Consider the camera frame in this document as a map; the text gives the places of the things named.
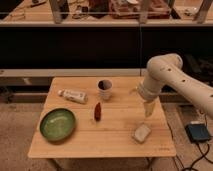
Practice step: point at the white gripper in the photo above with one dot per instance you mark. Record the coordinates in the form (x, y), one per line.
(149, 92)

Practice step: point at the white sponge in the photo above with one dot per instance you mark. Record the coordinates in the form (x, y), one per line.
(141, 133)

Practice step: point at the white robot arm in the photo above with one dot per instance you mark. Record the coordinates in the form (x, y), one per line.
(166, 70)

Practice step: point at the green ceramic bowl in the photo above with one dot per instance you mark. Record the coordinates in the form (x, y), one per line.
(57, 124)

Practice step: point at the white paper cup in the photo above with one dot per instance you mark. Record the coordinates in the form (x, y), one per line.
(105, 89)

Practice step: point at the wooden table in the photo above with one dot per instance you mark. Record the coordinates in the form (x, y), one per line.
(112, 136)

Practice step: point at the white tube bottle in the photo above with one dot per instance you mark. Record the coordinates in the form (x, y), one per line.
(74, 96)

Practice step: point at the wooden workbench shelf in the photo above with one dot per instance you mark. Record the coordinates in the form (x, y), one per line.
(106, 13)

